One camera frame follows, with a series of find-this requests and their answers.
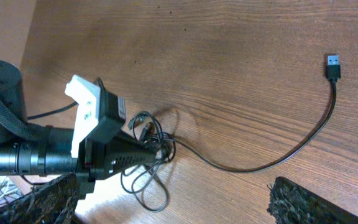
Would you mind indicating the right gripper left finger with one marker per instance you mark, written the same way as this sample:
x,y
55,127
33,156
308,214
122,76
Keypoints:
x,y
54,202

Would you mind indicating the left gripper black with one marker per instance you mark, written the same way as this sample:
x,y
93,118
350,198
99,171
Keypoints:
x,y
100,161

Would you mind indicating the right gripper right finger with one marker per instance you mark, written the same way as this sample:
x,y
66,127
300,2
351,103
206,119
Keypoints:
x,y
291,203

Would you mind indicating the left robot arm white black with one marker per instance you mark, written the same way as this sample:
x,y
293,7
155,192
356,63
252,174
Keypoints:
x,y
27,148

